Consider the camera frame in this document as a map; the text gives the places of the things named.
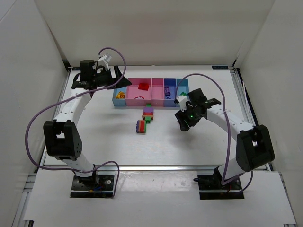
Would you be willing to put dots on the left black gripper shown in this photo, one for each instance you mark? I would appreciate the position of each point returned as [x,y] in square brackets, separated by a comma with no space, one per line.
[113,75]

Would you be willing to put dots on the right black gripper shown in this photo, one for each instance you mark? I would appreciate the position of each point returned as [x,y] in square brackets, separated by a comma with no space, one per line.
[183,118]

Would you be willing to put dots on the yellow lego brick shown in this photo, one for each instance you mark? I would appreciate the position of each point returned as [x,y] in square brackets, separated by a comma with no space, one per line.
[120,95]

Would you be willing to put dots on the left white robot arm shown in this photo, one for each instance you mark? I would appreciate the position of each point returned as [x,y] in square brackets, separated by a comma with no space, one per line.
[62,139]

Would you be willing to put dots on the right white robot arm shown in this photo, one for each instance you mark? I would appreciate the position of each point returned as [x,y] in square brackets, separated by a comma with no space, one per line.
[253,143]

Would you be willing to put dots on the left light blue bin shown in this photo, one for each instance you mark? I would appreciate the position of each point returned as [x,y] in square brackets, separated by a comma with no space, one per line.
[118,102]

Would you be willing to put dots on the light blue bin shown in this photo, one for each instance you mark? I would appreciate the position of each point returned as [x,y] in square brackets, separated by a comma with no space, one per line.
[183,86]
[118,102]

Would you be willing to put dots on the large pink bin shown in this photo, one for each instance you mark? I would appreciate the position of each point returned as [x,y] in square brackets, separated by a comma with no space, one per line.
[133,91]

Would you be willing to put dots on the dark blue bin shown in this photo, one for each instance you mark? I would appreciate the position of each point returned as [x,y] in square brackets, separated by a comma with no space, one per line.
[171,82]

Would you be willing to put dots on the right light blue bin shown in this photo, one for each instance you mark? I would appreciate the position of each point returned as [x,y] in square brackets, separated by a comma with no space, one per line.
[183,86]

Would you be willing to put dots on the narrow pink bin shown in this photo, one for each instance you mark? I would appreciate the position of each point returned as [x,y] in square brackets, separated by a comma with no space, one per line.
[157,93]

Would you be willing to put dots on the purple green red lego stack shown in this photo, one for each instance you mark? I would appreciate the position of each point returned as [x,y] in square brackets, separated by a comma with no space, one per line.
[148,113]

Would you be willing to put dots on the striped purple red lego stack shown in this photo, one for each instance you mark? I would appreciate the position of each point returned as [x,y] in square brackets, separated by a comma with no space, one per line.
[141,126]

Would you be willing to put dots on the white table board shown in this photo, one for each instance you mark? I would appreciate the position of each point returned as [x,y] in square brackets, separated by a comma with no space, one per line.
[108,132]

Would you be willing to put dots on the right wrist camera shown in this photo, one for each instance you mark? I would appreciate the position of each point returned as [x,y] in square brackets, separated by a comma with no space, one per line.
[181,101]

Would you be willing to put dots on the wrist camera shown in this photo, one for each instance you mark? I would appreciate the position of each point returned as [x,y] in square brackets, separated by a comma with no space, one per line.
[181,101]
[104,59]

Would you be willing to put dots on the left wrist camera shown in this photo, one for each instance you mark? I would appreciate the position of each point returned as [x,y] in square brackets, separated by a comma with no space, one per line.
[104,59]

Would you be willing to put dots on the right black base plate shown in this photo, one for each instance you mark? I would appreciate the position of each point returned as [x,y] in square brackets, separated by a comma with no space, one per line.
[211,188]

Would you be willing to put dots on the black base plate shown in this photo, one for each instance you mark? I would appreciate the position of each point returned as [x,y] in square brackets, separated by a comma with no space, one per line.
[211,188]
[96,186]

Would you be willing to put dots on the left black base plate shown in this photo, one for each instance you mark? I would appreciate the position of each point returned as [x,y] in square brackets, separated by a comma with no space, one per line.
[96,186]

